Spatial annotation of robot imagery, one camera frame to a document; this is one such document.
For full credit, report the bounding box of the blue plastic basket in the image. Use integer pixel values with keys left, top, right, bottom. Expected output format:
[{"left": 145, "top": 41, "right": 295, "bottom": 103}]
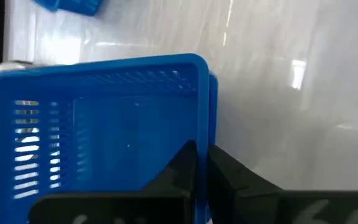
[
  {"left": 208, "top": 70, "right": 219, "bottom": 147},
  {"left": 32, "top": 0, "right": 104, "bottom": 16},
  {"left": 0, "top": 53, "right": 211, "bottom": 224}
]

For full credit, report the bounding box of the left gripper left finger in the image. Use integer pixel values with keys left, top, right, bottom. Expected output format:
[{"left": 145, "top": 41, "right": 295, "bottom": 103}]
[{"left": 28, "top": 139, "right": 198, "bottom": 224}]

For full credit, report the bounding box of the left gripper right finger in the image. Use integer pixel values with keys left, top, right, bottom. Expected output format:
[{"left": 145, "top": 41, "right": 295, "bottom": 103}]
[{"left": 208, "top": 144, "right": 358, "bottom": 224}]

